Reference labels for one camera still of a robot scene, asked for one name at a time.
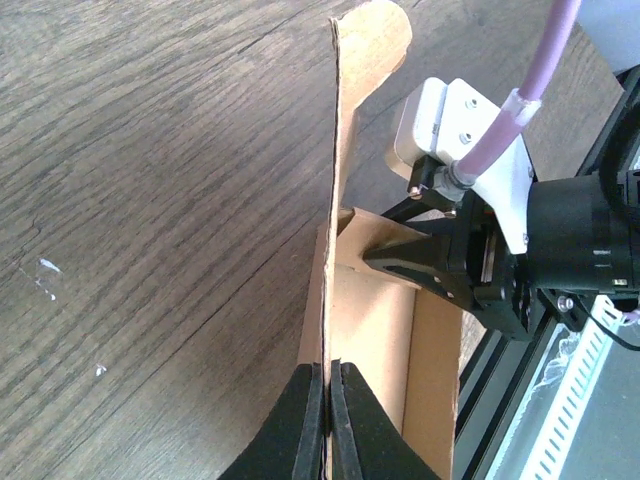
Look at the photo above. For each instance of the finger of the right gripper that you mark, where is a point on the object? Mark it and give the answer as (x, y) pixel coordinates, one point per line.
(420, 205)
(424, 262)

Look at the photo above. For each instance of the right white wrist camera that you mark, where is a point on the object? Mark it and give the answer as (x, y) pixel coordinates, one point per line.
(444, 121)

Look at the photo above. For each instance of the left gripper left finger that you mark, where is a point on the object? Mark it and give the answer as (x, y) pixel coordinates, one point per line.
(291, 442)

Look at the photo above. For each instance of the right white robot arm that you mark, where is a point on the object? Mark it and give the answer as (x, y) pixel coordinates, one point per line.
(578, 248)

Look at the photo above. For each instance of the small cardboard box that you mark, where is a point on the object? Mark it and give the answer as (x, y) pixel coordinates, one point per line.
(405, 341)

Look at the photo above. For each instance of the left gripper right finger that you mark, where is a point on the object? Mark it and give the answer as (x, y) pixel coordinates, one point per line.
(365, 443)

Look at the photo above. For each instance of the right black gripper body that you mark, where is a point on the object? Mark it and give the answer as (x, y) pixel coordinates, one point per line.
(499, 296)

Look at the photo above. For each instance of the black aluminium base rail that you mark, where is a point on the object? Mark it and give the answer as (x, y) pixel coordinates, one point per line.
(533, 409)

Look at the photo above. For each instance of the light blue cable duct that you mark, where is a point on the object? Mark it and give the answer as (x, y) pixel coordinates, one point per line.
(557, 435)

